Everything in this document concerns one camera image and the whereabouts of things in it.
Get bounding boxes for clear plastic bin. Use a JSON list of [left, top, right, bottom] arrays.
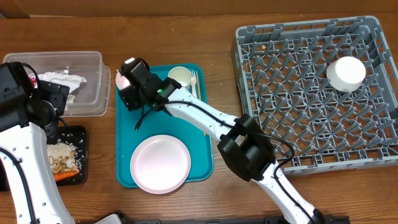
[[3, 51, 111, 117]]

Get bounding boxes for white plastic fork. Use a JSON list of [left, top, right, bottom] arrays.
[[190, 70, 197, 98]]

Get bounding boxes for wooden chopstick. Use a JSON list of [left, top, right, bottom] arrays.
[[195, 70, 207, 137]]

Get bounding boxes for grey dishwasher rack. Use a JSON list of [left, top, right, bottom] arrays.
[[231, 16, 397, 175]]

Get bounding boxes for rice and peanut scraps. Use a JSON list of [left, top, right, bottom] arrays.
[[47, 140, 81, 174]]

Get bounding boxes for white bowl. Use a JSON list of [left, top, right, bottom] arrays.
[[326, 56, 366, 92]]

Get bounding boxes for black plastic tray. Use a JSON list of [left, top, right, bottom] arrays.
[[0, 125, 89, 191]]

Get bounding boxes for white paper cup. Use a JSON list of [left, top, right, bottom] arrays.
[[168, 66, 192, 90]]

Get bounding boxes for large pink plate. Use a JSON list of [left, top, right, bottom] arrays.
[[130, 135, 191, 195]]

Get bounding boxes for red snack wrapper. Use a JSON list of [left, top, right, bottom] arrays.
[[29, 76, 37, 88]]

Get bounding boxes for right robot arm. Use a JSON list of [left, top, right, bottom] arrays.
[[116, 58, 326, 223]]

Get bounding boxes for teal plastic tray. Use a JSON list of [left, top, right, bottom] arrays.
[[115, 63, 215, 189]]

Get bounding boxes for pink bowl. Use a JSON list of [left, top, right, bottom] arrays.
[[115, 72, 131, 90]]

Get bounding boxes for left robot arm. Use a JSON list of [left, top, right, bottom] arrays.
[[1, 62, 74, 223]]

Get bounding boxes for orange carrot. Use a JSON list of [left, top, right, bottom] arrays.
[[53, 170, 78, 182]]

